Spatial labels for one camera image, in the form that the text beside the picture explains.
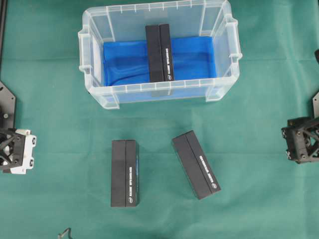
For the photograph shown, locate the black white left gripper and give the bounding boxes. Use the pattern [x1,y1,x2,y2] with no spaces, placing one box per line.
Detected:
[0,128,37,175]

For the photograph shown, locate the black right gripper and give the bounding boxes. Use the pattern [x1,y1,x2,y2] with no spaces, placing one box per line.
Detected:
[281,117,319,164]

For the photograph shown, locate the black realsense box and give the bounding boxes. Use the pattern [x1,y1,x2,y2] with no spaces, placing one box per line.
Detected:
[172,130,221,200]
[111,140,139,207]
[145,24,174,83]

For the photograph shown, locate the clear plastic storage case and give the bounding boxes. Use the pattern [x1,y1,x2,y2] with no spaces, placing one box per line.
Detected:
[78,0,242,110]

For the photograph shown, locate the green table cloth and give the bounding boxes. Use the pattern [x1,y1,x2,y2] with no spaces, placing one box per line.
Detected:
[0,0,319,239]

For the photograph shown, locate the blue plastic liner sheet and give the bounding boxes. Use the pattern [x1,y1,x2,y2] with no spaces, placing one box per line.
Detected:
[103,36,216,86]

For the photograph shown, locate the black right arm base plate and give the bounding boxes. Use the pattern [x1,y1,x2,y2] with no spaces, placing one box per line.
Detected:
[313,92,319,118]

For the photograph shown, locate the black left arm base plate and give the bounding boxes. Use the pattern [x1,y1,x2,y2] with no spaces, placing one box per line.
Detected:
[0,82,16,129]

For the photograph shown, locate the bent metal wire clip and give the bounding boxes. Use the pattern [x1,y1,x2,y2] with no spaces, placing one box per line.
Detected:
[57,228,72,239]

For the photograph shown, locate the black frame rail left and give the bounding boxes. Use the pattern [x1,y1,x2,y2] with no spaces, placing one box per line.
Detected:
[0,0,7,58]

